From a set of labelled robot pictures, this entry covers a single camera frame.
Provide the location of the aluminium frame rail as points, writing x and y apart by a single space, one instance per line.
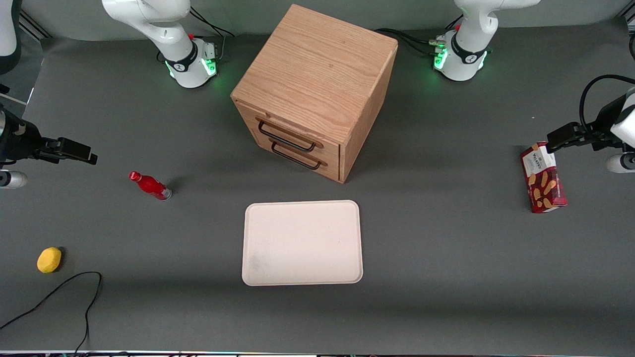
33 25

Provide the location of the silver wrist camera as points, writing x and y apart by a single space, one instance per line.
12 179
620 163

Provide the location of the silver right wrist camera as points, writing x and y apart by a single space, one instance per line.
12 179

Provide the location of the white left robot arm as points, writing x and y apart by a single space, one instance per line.
466 59

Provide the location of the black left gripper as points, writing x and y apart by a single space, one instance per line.
602 127

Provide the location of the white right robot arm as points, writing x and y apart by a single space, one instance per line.
183 54

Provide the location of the red shortbread biscuit box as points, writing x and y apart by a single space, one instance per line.
544 183

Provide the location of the yellow lemon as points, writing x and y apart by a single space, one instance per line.
49 260

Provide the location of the small red bottle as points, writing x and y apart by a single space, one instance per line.
149 185

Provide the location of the oak wooden drawer cabinet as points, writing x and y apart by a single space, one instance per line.
317 69

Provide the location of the cream rectangular plastic tray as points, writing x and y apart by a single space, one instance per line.
302 243

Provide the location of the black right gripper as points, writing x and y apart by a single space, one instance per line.
20 141

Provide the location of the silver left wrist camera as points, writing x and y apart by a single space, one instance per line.
620 163

